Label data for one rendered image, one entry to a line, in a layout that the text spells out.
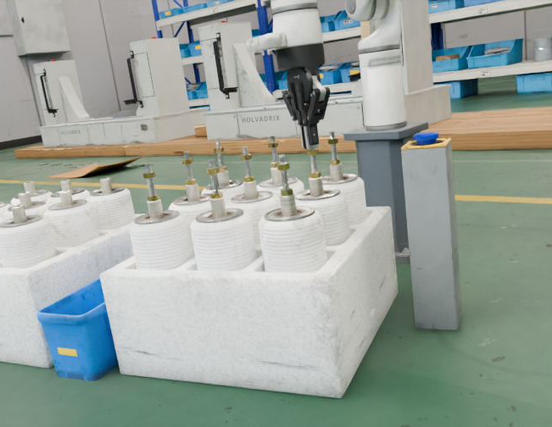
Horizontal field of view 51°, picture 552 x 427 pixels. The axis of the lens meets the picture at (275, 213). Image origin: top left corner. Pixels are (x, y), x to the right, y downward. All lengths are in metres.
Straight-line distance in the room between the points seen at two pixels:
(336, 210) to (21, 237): 0.56
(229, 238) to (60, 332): 0.34
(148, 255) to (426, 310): 0.47
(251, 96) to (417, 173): 2.89
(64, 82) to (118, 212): 4.27
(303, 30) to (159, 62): 3.50
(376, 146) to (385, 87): 0.13
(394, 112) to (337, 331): 0.65
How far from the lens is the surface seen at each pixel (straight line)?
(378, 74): 1.33
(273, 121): 3.48
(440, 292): 1.01
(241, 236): 0.88
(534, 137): 2.71
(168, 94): 4.39
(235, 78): 3.84
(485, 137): 2.78
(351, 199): 1.04
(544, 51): 5.61
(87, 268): 1.18
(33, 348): 1.15
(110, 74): 8.51
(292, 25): 0.91
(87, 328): 1.01
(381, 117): 1.33
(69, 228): 1.21
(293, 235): 0.82
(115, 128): 4.65
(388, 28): 1.35
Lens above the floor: 0.46
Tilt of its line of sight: 13 degrees down
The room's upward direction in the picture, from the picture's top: 8 degrees counter-clockwise
